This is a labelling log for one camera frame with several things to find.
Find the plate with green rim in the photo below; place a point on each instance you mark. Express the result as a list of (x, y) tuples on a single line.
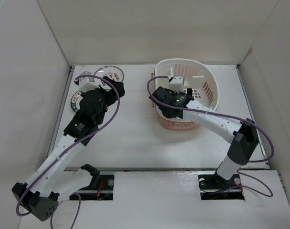
[(75, 101)]

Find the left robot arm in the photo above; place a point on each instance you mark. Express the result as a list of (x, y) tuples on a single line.
[(39, 195)]

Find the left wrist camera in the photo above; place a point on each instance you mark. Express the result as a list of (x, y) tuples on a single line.
[(85, 82)]

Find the plate with red characters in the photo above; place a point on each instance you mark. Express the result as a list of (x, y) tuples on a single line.
[(112, 72)]

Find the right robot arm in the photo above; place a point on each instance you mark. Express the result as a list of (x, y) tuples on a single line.
[(241, 134)]

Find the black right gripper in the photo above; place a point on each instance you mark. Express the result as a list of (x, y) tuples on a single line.
[(173, 93)]

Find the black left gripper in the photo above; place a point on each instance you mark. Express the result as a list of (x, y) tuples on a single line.
[(111, 97)]

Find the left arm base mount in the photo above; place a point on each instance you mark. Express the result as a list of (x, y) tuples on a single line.
[(101, 186)]

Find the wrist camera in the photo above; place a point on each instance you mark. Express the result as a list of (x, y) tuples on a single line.
[(85, 82), (176, 84)]

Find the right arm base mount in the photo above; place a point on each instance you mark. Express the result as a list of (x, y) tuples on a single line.
[(214, 187)]

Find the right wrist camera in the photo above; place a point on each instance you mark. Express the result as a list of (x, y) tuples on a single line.
[(176, 84)]

